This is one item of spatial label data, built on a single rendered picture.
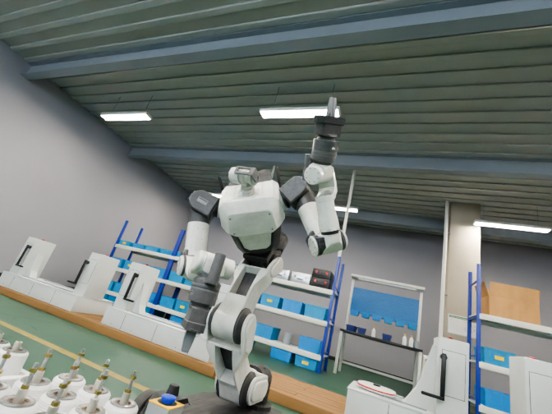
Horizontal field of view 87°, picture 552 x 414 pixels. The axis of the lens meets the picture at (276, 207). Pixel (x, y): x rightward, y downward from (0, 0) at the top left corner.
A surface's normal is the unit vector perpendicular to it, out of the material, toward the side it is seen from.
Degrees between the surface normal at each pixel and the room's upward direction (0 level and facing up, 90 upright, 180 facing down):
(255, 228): 141
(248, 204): 100
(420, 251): 90
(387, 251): 90
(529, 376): 90
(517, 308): 90
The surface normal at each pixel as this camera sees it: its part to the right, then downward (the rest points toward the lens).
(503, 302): -0.25, -0.41
